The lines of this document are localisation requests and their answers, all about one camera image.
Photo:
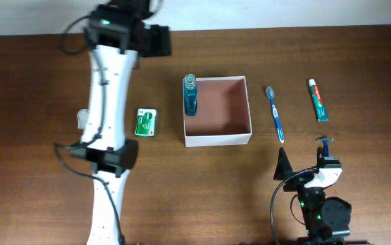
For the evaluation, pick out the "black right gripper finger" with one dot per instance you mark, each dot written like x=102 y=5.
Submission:
x=283 y=169
x=321 y=157

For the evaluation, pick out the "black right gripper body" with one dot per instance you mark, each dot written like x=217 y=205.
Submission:
x=297 y=182

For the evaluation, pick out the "teal mouthwash bottle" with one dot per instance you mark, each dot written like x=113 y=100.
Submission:
x=190 y=94

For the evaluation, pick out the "green white soap packet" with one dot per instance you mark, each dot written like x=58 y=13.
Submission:
x=146 y=122

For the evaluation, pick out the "white cardboard box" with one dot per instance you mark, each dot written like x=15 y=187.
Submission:
x=223 y=115

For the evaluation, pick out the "clear purple sanitizer bottle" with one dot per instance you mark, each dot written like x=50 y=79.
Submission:
x=82 y=118

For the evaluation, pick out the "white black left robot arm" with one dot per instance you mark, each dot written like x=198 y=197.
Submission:
x=116 y=38

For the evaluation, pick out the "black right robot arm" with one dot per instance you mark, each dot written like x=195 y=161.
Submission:
x=326 y=219

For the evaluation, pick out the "blue disposable razor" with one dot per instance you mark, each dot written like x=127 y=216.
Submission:
x=325 y=140

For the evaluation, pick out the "green red toothpaste tube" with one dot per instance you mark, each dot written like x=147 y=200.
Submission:
x=317 y=101

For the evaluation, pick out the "blue white toothbrush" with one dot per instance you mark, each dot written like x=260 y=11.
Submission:
x=270 y=94

